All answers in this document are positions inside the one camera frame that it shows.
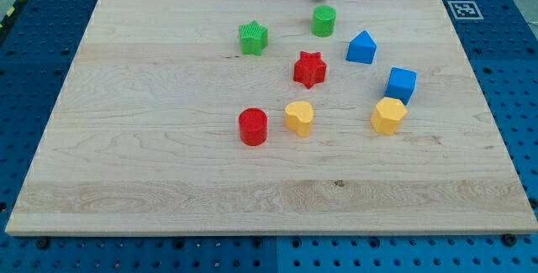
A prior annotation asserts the green cylinder block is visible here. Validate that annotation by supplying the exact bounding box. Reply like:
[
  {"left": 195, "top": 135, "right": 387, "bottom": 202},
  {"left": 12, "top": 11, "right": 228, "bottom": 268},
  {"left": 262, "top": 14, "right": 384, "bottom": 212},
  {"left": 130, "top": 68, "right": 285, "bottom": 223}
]
[{"left": 311, "top": 5, "right": 336, "bottom": 37}]

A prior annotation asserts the blue triangular prism block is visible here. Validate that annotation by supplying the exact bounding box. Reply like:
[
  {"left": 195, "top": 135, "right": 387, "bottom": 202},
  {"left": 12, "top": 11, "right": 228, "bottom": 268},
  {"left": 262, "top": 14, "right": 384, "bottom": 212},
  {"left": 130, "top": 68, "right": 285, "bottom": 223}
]
[{"left": 345, "top": 30, "right": 377, "bottom": 64}]

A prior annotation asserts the green star block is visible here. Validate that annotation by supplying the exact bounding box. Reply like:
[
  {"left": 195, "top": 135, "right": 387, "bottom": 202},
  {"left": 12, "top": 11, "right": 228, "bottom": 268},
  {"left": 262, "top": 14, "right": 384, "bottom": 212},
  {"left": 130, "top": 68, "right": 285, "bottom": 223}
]
[{"left": 239, "top": 20, "right": 268, "bottom": 56}]

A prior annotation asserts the red star block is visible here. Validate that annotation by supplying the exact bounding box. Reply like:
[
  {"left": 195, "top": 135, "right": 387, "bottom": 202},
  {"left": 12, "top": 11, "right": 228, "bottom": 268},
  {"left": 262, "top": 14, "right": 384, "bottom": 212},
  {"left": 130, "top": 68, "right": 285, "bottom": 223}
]
[{"left": 293, "top": 51, "right": 327, "bottom": 89}]

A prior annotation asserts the blue cube block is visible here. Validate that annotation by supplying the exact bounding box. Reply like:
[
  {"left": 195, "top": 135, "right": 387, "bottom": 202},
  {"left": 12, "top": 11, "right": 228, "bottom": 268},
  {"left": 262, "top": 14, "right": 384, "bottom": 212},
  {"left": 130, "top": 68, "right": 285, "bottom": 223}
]
[{"left": 383, "top": 67, "right": 417, "bottom": 105}]

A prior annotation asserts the yellow heart block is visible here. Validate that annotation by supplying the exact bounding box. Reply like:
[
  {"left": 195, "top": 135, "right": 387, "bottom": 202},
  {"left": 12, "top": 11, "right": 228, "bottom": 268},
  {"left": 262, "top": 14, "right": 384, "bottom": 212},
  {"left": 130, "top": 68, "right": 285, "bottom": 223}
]
[{"left": 284, "top": 101, "right": 314, "bottom": 138}]

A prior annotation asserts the white fiducial marker tag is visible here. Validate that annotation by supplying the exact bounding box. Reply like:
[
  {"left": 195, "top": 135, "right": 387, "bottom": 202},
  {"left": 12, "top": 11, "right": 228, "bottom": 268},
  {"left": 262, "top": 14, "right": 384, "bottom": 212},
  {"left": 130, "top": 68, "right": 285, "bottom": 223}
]
[{"left": 448, "top": 0, "right": 483, "bottom": 20}]

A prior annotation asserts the yellow hexagon block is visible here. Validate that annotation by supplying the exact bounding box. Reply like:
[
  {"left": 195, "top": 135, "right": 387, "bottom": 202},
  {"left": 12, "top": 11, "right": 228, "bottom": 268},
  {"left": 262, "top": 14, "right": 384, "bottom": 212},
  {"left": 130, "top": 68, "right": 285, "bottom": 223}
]
[{"left": 371, "top": 97, "right": 408, "bottom": 135}]

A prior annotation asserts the red cylinder block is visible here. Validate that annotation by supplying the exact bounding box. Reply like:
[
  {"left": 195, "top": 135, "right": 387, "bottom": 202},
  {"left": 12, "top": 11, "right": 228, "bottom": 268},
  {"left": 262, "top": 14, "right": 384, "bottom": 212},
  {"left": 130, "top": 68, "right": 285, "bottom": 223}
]
[{"left": 238, "top": 108, "right": 268, "bottom": 146}]

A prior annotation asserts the light wooden board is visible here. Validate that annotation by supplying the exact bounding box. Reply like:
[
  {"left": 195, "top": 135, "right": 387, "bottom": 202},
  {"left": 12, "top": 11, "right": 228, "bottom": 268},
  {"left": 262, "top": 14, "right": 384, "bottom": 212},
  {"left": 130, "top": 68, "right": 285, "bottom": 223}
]
[{"left": 6, "top": 0, "right": 537, "bottom": 237}]

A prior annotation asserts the black yellow hazard tape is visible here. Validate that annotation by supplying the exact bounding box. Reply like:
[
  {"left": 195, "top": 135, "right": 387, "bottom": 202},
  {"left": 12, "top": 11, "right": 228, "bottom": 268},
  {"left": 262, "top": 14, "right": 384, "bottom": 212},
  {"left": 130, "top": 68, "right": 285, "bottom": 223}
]
[{"left": 1, "top": 0, "right": 29, "bottom": 30}]

